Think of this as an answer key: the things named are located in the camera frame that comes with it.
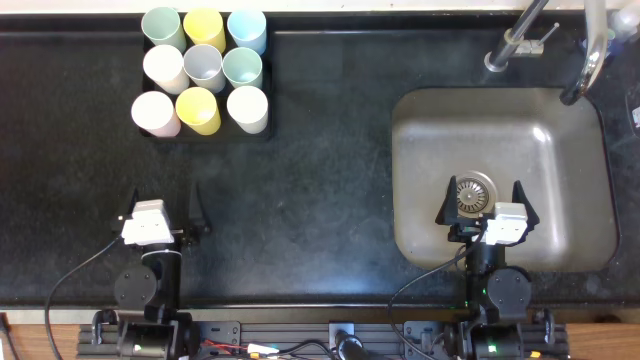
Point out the mounting rail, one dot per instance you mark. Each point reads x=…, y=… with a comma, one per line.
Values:
x=300, y=335

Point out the white cup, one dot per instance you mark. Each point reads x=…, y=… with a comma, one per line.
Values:
x=165, y=67
x=247, y=109

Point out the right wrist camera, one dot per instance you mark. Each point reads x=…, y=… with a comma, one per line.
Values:
x=507, y=222

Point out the grey cup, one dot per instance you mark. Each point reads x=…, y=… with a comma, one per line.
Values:
x=203, y=65

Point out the pink cup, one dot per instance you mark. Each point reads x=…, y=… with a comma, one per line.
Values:
x=155, y=114

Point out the black tray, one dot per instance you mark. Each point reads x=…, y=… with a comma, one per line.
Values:
x=269, y=70

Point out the steel sink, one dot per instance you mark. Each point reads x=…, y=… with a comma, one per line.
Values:
x=550, y=150

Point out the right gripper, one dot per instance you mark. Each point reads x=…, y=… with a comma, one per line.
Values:
x=465, y=234

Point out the light blue cup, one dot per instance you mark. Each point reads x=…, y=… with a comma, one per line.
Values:
x=246, y=27

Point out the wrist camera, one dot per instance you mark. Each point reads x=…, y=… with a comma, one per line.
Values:
x=147, y=222
x=507, y=222

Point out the green cup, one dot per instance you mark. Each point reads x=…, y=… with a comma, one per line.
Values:
x=242, y=67
x=163, y=27

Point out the yellow cup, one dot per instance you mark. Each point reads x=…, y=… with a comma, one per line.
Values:
x=204, y=27
x=198, y=110

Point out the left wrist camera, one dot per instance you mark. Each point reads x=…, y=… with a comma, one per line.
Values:
x=147, y=222

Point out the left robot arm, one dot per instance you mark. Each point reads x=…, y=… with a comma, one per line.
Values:
x=150, y=290

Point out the steel tap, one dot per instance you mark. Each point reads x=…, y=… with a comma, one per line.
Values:
x=597, y=50

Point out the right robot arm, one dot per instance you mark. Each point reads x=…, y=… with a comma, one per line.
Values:
x=510, y=292

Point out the blue soap bottle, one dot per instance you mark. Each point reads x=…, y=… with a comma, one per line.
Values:
x=626, y=20

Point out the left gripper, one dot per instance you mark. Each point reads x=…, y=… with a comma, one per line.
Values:
x=182, y=236

